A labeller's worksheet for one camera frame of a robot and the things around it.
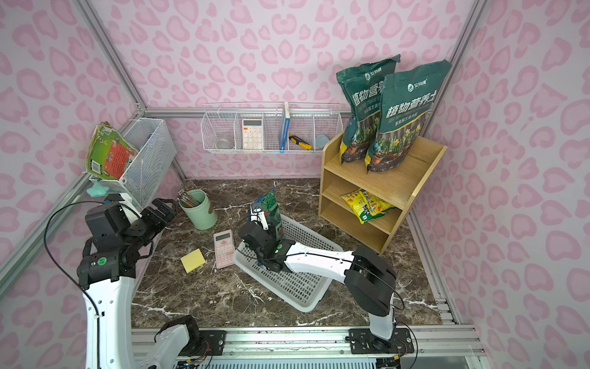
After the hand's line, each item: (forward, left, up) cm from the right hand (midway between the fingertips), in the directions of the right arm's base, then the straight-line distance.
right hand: (252, 223), depth 81 cm
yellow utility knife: (+36, -16, +7) cm, 40 cm away
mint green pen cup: (+9, +24, -8) cm, 26 cm away
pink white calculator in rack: (+36, +3, +12) cm, 38 cm away
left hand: (-4, +22, +16) cm, 28 cm away
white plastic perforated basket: (-18, -17, -17) cm, 30 cm away
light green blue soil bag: (+5, -7, 0) cm, 8 cm away
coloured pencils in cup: (+12, +29, -1) cm, 31 cm away
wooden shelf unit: (+7, -48, +11) cm, 50 cm away
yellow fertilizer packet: (+7, -41, 0) cm, 41 cm away
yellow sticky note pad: (-6, +27, -19) cm, 33 cm away
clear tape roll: (+33, +16, +9) cm, 38 cm away
